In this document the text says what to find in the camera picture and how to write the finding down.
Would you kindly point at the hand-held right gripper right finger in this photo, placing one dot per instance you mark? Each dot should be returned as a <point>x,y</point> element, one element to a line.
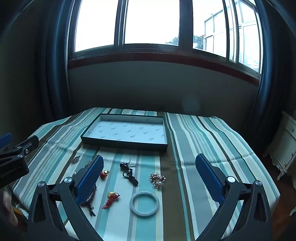
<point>208,178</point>

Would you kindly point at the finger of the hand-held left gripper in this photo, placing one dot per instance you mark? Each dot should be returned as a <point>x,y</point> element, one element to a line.
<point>29,143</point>
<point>5,140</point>

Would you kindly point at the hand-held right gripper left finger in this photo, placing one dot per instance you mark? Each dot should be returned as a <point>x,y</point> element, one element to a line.
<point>90,178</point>

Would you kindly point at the small red gold charm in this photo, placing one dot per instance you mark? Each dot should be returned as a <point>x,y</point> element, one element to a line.
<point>104,174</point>

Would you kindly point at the red knot tassel charm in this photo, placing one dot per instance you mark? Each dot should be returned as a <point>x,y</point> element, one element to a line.
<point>111,199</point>

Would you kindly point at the white jade bangle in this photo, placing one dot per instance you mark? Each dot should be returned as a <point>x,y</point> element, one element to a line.
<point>132,204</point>

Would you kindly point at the silver crystal brooch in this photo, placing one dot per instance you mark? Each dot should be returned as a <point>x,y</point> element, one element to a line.
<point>157,180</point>

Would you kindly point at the green tray with white lining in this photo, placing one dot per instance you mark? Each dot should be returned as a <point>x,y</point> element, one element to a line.
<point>129,132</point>

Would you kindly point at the person's left hand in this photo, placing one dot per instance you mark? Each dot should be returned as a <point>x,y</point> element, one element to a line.
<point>9,208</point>

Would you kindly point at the small silver pearl brooch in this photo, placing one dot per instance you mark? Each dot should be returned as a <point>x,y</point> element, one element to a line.
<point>74,174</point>

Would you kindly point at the striped tablecloth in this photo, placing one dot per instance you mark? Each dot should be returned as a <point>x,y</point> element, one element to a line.
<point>189,139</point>

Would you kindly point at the dark blue curtain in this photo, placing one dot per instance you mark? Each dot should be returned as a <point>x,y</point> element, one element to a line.
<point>266,104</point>
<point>53,69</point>

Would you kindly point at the white nightstand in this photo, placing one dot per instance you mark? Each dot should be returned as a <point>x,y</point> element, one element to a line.
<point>284,143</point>

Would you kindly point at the dark framed window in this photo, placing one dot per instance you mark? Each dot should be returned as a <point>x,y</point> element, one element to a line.
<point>186,23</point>

